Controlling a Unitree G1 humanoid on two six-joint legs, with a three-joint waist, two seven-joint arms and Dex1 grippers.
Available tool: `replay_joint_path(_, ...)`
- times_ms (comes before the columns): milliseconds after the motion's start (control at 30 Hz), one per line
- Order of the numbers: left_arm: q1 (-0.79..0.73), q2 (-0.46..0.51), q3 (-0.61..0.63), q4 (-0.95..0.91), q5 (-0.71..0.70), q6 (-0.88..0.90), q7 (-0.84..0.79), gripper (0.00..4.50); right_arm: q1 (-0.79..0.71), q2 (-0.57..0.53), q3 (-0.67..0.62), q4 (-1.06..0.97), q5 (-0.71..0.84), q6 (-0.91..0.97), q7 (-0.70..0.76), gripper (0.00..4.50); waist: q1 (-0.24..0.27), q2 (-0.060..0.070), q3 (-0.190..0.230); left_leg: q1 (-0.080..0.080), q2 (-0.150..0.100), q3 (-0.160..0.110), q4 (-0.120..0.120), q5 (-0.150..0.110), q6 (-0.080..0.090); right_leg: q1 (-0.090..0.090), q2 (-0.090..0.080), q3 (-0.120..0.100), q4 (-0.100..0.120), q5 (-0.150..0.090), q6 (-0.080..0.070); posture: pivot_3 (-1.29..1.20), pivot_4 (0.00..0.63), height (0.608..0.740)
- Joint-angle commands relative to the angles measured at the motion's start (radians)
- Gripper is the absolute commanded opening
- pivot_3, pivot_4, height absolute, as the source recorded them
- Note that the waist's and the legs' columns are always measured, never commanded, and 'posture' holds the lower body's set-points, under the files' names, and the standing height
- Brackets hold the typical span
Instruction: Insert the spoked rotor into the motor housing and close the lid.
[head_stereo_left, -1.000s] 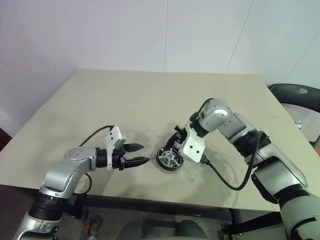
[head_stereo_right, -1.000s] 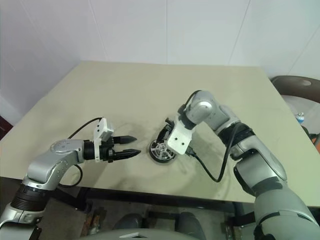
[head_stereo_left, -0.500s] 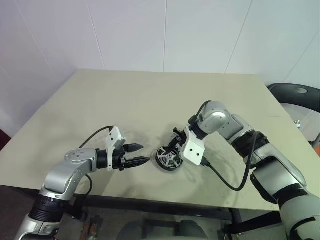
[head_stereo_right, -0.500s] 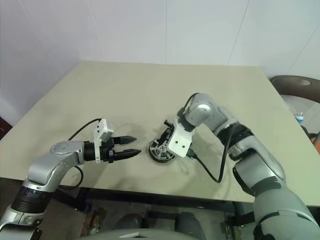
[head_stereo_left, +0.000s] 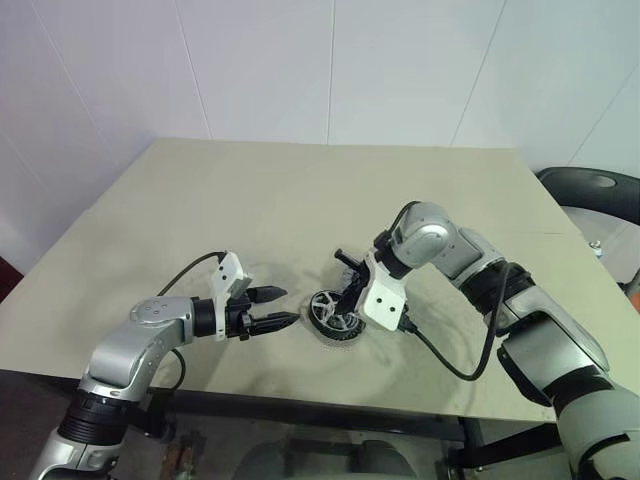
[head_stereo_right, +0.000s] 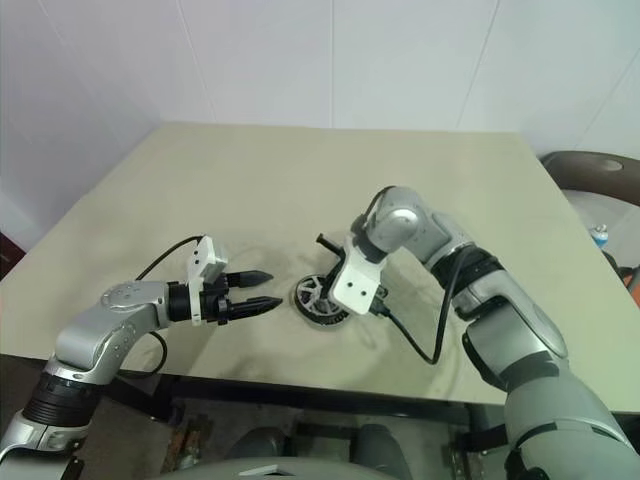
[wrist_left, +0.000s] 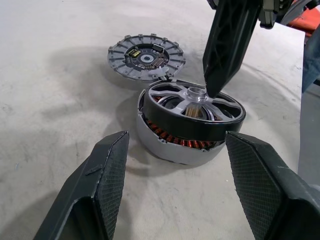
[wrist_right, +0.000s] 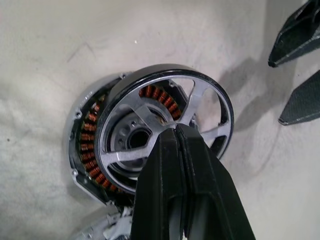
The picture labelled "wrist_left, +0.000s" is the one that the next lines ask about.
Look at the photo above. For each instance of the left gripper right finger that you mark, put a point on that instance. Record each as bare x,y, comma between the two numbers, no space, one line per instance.
270,190

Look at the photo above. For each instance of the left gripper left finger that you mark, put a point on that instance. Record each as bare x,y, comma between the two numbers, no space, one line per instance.
87,195

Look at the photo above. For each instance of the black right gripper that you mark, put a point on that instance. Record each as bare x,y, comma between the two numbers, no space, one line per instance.
270,13

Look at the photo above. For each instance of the grey round motor lid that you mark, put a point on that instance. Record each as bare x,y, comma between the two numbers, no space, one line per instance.
172,56

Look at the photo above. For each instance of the grey motor housing copper coils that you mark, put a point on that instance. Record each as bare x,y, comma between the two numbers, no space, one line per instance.
162,152

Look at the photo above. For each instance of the black spoked rotor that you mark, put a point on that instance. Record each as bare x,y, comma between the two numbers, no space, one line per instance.
175,125

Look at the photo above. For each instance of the orange object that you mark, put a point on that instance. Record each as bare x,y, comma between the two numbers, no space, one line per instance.
303,22

